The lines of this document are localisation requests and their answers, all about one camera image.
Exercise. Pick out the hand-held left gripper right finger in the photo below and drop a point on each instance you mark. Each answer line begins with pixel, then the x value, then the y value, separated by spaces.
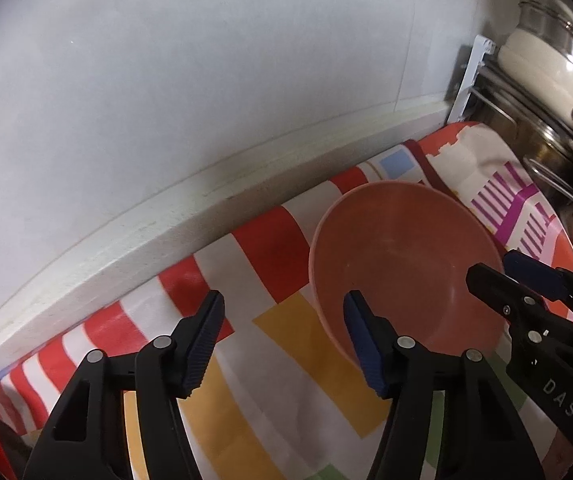
pixel 364 350

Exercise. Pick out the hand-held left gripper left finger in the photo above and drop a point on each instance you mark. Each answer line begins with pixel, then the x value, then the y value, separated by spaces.
pixel 201 350

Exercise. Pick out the cream pot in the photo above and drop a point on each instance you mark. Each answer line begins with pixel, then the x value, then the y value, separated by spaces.
pixel 536 70

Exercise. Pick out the metal pot rack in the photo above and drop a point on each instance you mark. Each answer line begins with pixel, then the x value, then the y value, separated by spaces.
pixel 471 80

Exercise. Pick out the large steel pot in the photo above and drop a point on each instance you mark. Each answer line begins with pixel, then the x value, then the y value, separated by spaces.
pixel 556 160

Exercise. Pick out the colourful striped cloth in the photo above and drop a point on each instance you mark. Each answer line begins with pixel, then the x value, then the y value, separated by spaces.
pixel 291 400

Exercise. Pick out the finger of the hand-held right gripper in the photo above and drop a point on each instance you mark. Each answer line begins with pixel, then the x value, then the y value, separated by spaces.
pixel 496 287
pixel 531 272

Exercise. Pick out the pink bowl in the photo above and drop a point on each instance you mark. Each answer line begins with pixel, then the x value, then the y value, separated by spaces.
pixel 406 260

